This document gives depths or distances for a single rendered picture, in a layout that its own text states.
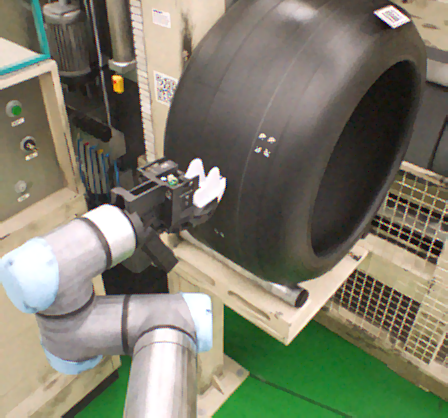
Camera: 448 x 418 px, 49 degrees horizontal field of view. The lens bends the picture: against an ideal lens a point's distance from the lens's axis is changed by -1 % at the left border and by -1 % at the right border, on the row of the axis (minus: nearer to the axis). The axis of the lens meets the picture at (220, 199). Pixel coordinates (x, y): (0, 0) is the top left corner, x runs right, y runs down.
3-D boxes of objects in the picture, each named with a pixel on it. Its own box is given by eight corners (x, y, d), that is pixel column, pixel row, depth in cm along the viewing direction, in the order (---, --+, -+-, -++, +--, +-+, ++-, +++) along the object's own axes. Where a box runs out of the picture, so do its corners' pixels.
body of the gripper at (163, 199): (205, 174, 68) (138, 209, 60) (201, 224, 73) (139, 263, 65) (165, 153, 72) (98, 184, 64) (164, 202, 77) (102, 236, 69)
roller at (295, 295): (192, 223, 124) (182, 238, 124) (184, 217, 120) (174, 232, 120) (311, 293, 106) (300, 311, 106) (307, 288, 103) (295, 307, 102)
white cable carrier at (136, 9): (147, 169, 132) (127, -18, 103) (161, 161, 135) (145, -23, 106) (159, 175, 130) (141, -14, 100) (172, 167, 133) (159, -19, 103)
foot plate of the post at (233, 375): (150, 380, 188) (149, 374, 186) (198, 336, 204) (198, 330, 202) (203, 425, 175) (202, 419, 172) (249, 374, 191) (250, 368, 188)
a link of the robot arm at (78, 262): (3, 303, 59) (-15, 245, 55) (78, 260, 66) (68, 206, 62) (39, 334, 55) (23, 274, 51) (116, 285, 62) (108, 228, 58)
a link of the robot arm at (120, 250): (113, 280, 62) (74, 250, 66) (141, 263, 65) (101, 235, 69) (110, 233, 58) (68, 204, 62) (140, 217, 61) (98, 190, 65)
